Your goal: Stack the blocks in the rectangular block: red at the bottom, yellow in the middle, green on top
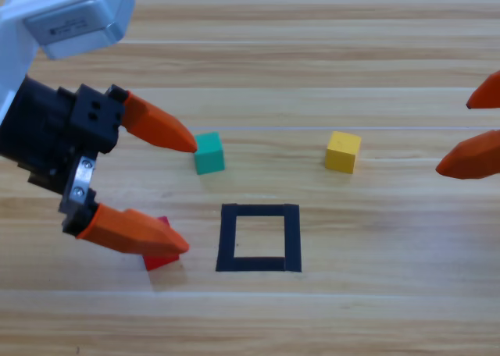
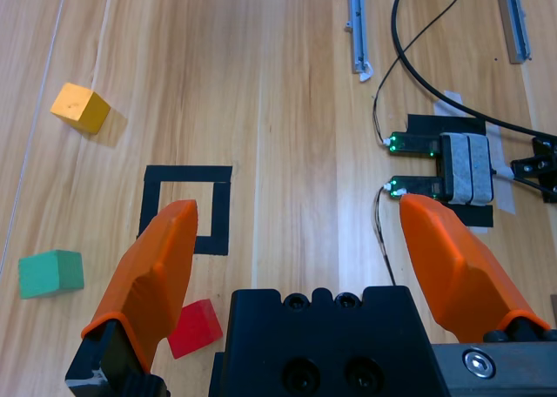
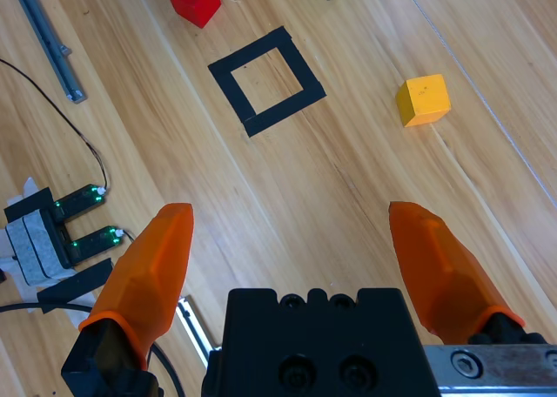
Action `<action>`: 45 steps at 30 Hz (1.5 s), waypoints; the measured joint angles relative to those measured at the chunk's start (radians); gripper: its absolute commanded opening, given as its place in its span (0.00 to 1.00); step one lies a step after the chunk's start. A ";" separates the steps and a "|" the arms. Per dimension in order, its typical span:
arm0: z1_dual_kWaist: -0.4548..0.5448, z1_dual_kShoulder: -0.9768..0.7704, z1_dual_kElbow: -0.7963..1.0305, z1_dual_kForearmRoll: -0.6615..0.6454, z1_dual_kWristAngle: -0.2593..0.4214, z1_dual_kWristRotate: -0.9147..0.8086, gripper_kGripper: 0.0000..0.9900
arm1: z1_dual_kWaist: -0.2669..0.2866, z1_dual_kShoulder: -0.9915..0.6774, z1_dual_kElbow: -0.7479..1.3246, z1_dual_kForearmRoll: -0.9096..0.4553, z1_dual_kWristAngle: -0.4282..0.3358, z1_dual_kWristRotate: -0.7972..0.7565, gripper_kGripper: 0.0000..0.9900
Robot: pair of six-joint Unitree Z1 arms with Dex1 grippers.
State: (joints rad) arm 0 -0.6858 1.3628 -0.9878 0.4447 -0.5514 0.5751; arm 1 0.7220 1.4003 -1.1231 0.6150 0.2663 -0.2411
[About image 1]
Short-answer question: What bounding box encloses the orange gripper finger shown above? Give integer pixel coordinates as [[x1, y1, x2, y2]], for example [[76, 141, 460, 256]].
[[466, 69, 500, 110], [435, 128, 500, 181], [77, 202, 191, 258]]

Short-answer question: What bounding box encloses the green cube block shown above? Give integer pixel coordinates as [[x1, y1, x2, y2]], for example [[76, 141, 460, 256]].
[[193, 131, 226, 176]]

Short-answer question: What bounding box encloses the black tape square outline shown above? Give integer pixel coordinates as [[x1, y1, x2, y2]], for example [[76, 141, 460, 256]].
[[215, 202, 303, 274]]

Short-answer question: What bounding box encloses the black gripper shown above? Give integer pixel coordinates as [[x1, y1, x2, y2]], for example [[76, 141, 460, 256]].
[[0, 77, 198, 236]]

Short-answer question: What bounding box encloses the red cube block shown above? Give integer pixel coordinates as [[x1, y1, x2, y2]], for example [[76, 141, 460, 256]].
[[142, 215, 180, 272]]

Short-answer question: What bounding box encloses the yellow cube block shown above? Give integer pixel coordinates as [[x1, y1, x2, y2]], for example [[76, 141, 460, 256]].
[[324, 130, 363, 174]]

